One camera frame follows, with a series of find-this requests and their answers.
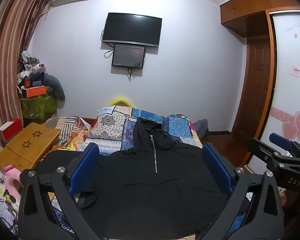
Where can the small black wall monitor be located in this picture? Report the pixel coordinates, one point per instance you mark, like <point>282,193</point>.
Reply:
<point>128,56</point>

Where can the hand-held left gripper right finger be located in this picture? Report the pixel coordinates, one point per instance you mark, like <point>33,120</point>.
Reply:
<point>217,170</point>

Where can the yellow round object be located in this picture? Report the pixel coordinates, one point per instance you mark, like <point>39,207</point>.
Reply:
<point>121,101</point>

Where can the wooden lap desk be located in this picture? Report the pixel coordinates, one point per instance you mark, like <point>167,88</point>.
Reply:
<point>27,143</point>

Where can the black wall television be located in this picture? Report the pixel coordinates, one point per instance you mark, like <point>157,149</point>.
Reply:
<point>132,29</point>

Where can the red box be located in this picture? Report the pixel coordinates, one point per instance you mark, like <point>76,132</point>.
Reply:
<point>11,128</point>

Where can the wooden overhead cabinet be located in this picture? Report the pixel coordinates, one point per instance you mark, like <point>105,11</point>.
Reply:
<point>250,7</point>

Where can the brown wooden door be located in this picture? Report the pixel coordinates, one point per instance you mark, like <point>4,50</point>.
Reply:
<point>255,87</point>

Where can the pile of clutter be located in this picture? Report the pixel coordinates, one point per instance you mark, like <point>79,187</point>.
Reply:
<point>30,67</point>

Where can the person's right hand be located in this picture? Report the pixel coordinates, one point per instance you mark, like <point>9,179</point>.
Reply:
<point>285,201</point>

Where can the pink toy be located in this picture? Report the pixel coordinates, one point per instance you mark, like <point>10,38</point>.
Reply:
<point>11,180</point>

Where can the orange box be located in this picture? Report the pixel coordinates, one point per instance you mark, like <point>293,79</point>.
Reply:
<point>36,91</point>

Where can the white and red sticker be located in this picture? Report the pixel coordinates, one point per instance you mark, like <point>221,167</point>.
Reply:
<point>295,70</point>

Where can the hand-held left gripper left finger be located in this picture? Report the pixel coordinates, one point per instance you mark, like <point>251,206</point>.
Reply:
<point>85,166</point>

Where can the striped brown curtain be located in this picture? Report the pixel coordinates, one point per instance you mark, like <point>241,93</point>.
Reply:
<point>7,55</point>

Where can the white wardrobe door with hearts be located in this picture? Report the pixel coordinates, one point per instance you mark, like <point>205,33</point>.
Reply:
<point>287,100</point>

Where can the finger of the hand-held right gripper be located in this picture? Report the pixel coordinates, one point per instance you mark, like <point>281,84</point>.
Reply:
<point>280,140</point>
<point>262,150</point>

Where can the striped pastel blanket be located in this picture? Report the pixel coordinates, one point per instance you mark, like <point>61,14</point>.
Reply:
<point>67,127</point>

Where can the purple backpack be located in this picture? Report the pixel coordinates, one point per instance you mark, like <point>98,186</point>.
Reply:
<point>201,127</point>

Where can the black zip hooded jacket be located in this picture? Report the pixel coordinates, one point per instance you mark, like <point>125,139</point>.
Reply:
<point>150,195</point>

